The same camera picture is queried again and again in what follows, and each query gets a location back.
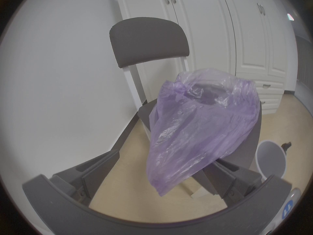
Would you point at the white trash bin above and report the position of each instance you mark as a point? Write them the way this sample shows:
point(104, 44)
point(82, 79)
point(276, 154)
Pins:
point(271, 155)

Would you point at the ceiling light panel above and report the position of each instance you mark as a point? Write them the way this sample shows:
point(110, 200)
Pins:
point(291, 17)

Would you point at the white chair with grey seat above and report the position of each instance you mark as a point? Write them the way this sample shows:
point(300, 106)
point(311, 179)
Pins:
point(146, 43)

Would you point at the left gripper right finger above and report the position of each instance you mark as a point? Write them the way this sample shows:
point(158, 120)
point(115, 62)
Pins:
point(229, 182)

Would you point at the white wardrobe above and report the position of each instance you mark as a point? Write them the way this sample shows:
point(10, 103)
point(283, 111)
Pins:
point(207, 33)

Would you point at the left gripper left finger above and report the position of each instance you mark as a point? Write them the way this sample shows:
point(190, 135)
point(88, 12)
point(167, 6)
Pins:
point(85, 177)

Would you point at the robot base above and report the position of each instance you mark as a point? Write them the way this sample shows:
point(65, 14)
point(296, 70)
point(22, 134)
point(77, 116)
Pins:
point(289, 206)

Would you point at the black plastic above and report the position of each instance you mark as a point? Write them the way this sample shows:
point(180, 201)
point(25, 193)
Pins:
point(286, 146)

